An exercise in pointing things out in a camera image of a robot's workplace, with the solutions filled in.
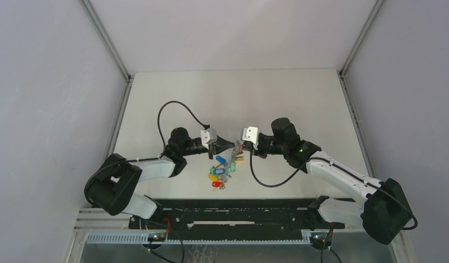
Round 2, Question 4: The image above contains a blue keyring with keys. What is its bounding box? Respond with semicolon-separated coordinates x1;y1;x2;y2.
208;141;245;191

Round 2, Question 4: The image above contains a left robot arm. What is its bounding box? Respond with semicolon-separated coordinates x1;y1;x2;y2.
84;127;235;228

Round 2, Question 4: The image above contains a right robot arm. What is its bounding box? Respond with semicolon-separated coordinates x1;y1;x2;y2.
241;117;418;245

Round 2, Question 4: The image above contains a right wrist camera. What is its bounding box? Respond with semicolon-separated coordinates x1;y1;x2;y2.
241;126;259;150

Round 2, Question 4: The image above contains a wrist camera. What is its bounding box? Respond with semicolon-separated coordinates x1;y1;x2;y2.
200;128;218;150
241;126;259;150

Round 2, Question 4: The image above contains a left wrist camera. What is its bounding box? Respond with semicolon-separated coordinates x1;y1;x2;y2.
200;128;218;150

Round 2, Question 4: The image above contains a left camera cable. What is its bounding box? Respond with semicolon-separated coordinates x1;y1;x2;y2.
157;100;211;150

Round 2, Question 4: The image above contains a black mounting base rail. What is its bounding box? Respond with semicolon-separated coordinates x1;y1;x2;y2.
127;198;364;239

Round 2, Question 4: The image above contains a white slotted cable duct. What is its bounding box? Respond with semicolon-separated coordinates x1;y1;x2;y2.
86;232;312;245

